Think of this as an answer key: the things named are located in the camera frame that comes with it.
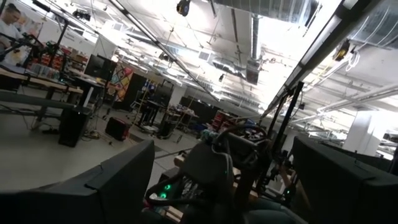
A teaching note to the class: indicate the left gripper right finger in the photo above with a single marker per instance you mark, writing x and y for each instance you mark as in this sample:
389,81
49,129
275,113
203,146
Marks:
348,199

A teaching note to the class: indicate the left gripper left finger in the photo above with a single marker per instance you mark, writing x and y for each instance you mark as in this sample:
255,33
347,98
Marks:
77,202

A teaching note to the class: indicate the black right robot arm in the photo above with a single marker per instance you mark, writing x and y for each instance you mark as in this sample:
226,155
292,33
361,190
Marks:
208,168

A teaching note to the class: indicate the black computer tower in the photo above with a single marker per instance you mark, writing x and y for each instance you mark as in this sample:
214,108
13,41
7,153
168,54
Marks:
73,127

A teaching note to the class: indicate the black red equipment case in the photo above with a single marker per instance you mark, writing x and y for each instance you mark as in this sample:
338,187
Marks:
116,129

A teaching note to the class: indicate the cluttered background desk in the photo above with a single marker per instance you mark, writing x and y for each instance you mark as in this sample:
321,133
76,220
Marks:
168,118

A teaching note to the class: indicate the wooden workbench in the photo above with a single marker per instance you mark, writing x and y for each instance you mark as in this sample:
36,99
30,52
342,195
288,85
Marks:
37,82

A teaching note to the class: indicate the colourful geometric poster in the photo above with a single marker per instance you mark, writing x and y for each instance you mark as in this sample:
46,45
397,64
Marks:
121,82

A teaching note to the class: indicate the black computer monitor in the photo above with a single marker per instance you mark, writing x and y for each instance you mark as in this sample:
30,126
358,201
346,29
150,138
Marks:
99,67

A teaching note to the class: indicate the overhead LED light bar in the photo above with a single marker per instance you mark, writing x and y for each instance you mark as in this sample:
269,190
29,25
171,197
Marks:
311,56

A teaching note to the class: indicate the red storage bins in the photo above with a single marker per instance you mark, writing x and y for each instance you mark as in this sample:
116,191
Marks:
222,119

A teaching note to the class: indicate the person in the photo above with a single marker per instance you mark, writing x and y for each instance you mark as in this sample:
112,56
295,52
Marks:
9,28

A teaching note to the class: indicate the black rig post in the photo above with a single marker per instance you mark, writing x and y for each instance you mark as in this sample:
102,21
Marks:
290,112

